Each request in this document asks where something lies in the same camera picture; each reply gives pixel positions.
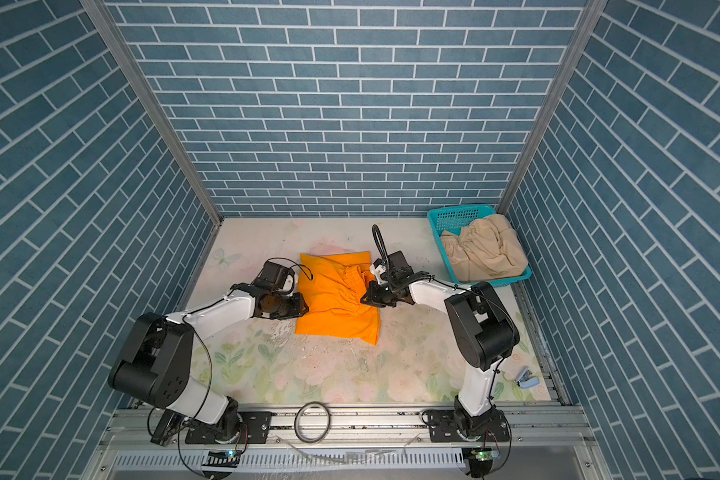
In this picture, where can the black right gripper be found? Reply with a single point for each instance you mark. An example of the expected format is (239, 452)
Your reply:
(372, 296)

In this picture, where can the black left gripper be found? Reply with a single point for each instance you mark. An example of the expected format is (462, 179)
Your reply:
(298, 308)

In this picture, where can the orange shorts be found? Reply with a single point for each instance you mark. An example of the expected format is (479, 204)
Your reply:
(333, 297)

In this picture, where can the beige shorts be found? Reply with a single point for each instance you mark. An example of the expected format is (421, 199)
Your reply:
(486, 249)

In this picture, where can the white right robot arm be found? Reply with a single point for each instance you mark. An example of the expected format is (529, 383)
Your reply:
(484, 331)

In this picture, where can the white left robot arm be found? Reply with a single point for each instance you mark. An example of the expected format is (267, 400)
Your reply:
(154, 364)

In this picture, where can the teal plastic basket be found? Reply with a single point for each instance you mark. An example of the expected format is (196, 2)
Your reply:
(452, 219)

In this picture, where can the black device beside left base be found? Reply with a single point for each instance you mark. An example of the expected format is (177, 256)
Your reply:
(166, 428)

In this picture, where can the small blue white clip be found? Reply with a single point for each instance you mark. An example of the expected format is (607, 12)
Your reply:
(526, 379)

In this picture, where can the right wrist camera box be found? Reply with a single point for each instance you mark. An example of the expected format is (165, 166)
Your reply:
(392, 270)

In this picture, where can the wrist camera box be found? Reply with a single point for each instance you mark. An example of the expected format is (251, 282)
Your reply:
(275, 277)
(392, 270)

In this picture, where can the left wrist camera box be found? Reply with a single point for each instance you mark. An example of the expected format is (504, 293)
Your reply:
(275, 277)

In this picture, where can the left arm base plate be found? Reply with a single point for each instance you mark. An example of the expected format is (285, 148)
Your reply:
(247, 427)

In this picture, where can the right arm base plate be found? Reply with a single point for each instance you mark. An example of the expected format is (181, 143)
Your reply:
(448, 426)

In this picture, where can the aluminium front rail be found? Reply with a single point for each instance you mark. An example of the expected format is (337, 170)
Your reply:
(548, 441)

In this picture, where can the left aluminium corner post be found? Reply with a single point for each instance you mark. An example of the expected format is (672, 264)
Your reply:
(105, 25)

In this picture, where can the aluminium corner post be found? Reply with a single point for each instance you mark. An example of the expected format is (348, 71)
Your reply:
(572, 55)
(105, 25)

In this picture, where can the right aluminium corner post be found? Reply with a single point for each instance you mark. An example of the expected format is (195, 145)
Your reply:
(572, 55)

